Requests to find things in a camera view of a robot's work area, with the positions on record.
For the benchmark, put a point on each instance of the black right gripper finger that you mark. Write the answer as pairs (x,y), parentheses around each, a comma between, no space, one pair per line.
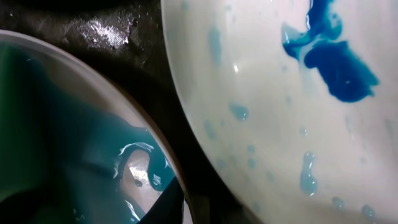
(168,209)

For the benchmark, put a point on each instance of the white plate teal puddle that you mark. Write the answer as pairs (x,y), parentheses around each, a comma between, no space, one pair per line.
(74,148)

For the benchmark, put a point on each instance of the white plate blue smears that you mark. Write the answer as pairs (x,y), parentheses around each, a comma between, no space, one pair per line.
(293,102)

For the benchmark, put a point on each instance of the dark metal serving tray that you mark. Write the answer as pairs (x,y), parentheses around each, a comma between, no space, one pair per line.
(124,41)

